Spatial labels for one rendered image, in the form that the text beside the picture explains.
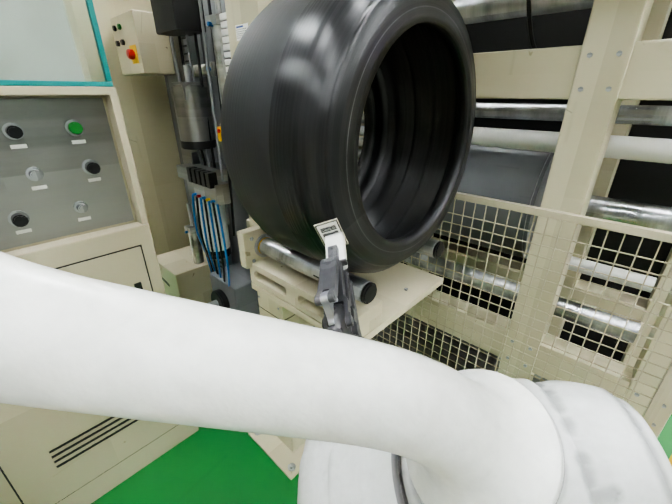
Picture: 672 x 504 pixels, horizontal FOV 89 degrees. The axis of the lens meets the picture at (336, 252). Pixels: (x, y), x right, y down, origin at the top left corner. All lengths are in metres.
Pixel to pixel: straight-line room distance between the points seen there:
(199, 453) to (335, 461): 1.29
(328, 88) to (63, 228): 0.86
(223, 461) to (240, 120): 1.27
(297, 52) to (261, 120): 0.11
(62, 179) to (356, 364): 1.04
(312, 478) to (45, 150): 0.99
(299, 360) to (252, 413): 0.03
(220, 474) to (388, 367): 1.38
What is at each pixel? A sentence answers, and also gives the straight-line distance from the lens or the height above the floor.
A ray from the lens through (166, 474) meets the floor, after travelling 1.61.
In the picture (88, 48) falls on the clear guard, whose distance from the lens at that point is 1.14.
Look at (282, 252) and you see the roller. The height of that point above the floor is 0.92.
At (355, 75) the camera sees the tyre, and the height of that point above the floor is 1.28.
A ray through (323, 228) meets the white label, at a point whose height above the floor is 1.06.
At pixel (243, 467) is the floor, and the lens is 1.54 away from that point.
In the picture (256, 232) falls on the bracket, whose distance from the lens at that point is 0.88.
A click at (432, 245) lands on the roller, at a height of 0.91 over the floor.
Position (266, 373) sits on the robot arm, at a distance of 0.16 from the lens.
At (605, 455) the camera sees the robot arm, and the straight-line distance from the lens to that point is 0.28.
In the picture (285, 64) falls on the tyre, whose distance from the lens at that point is 0.56.
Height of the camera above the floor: 1.26
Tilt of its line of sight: 25 degrees down
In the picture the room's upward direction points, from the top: straight up
